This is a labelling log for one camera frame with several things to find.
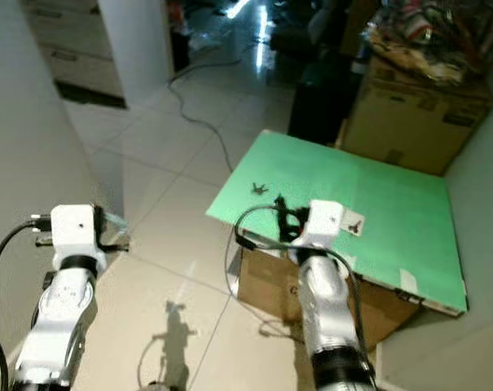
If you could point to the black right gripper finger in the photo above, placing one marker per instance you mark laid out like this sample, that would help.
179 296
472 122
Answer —
282 207

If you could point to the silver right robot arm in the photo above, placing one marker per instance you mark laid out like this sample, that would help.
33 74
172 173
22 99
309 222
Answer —
329 314

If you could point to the dark key bunch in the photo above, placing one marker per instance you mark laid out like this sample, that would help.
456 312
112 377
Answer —
260 189

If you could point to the key with white tag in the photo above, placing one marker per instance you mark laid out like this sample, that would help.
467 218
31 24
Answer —
354 221

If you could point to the brown cardboard box printed letters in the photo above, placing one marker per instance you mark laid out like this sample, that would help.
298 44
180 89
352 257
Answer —
266 285

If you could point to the green board sheet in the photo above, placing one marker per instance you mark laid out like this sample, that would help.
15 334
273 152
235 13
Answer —
385 179

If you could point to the black bin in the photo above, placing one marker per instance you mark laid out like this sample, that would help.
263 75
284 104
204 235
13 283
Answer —
323 102

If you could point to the large brown cardboard box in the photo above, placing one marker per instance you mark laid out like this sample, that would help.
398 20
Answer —
409 122

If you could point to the beige drawer cabinet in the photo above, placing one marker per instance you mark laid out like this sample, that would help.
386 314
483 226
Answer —
71 45

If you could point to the clutter pile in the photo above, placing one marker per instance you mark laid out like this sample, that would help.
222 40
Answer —
433 37

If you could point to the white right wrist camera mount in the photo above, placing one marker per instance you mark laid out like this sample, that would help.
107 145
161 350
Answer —
323 221

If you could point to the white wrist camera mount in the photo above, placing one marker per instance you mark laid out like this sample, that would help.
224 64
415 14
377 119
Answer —
73 230
323 221

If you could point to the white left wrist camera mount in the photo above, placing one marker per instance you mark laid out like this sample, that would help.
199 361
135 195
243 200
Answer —
73 230

